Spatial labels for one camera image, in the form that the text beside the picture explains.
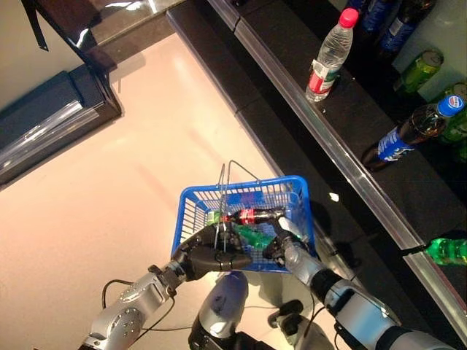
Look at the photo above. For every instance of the dark right robot hand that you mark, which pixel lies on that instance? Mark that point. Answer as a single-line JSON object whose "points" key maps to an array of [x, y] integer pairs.
{"points": [[288, 233]]}

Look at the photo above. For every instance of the dark left robot hand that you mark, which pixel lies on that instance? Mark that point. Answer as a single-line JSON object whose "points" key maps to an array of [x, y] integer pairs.
{"points": [[208, 255]]}

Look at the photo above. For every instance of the blue plastic shopping basket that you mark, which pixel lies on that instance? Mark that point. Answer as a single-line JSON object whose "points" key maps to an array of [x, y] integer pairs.
{"points": [[309, 218]]}

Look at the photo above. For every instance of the cola bottle red label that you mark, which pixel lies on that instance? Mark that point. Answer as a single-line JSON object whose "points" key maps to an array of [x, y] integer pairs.
{"points": [[248, 217]]}

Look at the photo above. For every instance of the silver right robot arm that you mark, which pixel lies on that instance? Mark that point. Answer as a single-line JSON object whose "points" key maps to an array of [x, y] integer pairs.
{"points": [[365, 313]]}

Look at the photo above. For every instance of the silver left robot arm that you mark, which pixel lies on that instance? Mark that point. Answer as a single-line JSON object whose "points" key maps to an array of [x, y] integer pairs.
{"points": [[124, 317]]}

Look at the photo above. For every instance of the small white paper scrap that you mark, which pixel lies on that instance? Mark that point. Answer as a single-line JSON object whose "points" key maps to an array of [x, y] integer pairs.
{"points": [[334, 197]]}

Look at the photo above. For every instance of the black shelf base board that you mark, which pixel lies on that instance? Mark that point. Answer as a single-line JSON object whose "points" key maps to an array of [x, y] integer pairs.
{"points": [[204, 40], [376, 262], [292, 138]]}

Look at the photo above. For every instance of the cola bottle blue label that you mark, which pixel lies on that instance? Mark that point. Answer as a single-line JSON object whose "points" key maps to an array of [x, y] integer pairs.
{"points": [[394, 144], [397, 34], [376, 16]]}

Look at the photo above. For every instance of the clear water bottle red label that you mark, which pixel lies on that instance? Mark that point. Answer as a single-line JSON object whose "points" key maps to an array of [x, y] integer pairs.
{"points": [[330, 54]]}

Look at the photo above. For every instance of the dark stone ledge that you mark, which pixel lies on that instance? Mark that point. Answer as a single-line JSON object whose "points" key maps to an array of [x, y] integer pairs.
{"points": [[138, 22]]}

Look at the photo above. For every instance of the dark brown panel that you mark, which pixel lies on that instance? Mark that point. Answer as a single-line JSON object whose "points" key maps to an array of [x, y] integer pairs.
{"points": [[73, 22]]}

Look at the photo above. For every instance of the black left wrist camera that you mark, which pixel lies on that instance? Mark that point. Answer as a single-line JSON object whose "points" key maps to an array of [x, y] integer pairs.
{"points": [[162, 280]]}

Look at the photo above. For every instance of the black shelf board clear rail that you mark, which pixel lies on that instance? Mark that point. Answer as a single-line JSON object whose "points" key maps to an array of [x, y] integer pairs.
{"points": [[346, 120], [224, 12], [438, 288]]}

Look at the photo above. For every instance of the black side shelf clear rail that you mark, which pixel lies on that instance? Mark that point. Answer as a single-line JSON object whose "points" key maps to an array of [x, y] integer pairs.
{"points": [[44, 120]]}

